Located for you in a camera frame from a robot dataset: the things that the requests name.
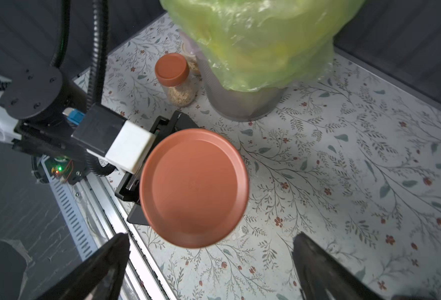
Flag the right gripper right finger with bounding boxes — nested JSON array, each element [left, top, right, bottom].
[[292, 232, 381, 300]]

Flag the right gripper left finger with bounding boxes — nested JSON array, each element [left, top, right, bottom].
[[38, 233, 130, 300]]

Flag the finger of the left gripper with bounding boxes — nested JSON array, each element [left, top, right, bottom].
[[150, 111, 199, 146], [115, 167, 149, 225]]

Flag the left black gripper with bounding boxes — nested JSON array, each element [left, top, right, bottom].
[[0, 66, 87, 161]]

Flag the oatmeal jar with terracotta lid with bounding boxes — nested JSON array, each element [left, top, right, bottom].
[[139, 129, 249, 248]]

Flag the grey bin with green bag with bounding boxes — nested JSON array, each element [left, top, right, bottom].
[[161, 1, 363, 122]]

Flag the oatmeal jar with beige lid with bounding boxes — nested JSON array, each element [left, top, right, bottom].
[[181, 43, 200, 76]]

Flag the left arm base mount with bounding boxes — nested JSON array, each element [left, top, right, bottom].
[[31, 156, 90, 186]]

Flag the black corrugated cable conduit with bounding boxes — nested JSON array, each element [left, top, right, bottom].
[[49, 0, 110, 113]]

